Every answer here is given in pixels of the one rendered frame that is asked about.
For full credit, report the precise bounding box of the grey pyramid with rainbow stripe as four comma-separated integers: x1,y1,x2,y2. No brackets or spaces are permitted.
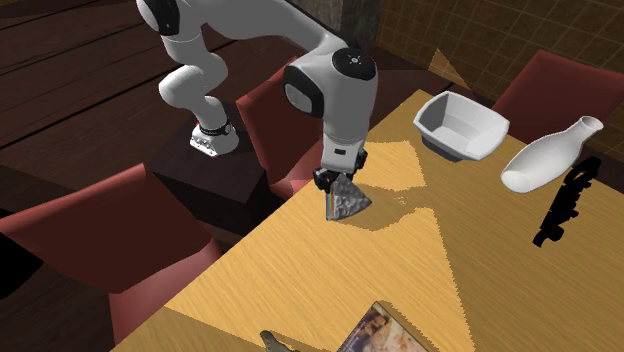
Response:
324,173,373,222

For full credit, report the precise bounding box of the red chair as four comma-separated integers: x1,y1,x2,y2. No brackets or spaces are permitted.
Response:
235,55,327,202
491,48,624,148
0,162,223,346

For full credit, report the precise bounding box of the wooden table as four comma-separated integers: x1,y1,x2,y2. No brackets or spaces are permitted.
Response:
110,89,624,352

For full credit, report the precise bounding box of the dark robot stand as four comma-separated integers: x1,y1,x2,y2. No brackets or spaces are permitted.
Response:
148,101,270,236

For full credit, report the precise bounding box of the white square bowl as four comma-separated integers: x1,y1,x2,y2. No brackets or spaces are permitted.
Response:
412,90,511,164

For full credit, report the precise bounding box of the book with picture cover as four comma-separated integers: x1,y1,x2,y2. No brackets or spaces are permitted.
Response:
335,300,431,352

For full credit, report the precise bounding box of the small grey-green figure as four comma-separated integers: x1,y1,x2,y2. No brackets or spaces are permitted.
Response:
259,329,301,352

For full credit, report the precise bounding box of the white vase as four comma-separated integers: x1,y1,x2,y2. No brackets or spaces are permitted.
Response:
500,115,605,195

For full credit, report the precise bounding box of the black knobbly elongated object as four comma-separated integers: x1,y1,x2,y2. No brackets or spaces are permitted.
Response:
531,155,604,249

